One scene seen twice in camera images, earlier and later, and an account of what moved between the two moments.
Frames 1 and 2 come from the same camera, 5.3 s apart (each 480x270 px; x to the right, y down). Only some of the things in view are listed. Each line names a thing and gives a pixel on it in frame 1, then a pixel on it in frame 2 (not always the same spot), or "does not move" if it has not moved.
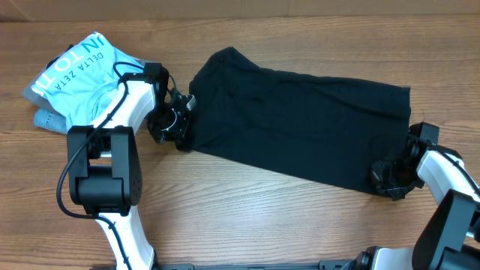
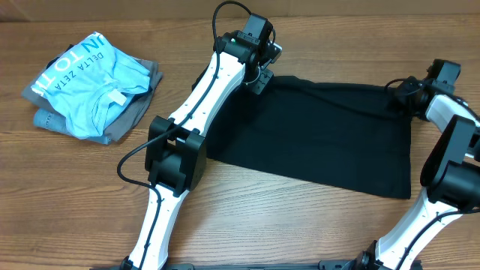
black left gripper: (179, 134) → (265, 74)
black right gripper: (387, 178) → (402, 96)
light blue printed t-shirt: (80, 79) does not move
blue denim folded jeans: (51, 121) does not move
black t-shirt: (329, 130) does not move
